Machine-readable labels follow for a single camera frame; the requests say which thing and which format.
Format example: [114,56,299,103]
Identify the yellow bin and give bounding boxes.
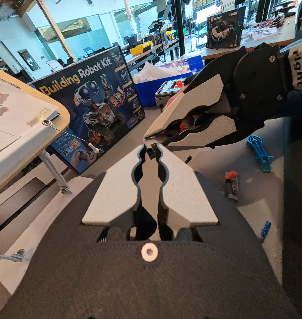
[130,41,154,56]

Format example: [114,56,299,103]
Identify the wooden support post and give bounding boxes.
[36,0,78,63]

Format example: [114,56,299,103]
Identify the background wooden table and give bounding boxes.
[202,26,297,60]

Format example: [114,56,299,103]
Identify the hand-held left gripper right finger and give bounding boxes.
[157,144,219,238]

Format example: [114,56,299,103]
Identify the whiteboard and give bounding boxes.
[137,5,159,35]

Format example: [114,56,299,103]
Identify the blue storage bin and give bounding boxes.
[134,55,204,108]

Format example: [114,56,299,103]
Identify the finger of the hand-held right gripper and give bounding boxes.
[143,73,225,139]
[162,113,239,148]

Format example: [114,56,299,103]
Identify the dark blue robot kit box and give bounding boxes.
[31,45,146,174]

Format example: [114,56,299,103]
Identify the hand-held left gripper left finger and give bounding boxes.
[82,144,145,240]

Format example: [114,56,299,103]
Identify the dark textured mat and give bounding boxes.
[282,117,302,299]

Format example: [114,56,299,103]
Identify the blue holed rod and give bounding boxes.
[259,221,272,241]

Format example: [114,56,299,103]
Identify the turquoise plastic tool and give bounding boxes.
[246,135,274,173]

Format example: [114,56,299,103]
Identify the grey cylinder assembly orange connector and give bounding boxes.
[225,171,239,202]

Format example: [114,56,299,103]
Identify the white paper sheets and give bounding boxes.
[133,61,185,84]

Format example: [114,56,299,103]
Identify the toy tracked robot orange wheels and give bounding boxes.
[155,78,191,114]

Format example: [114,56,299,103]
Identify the black pole ribbed disc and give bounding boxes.
[175,0,188,57]

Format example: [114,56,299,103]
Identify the black car model box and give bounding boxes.
[206,6,246,49]

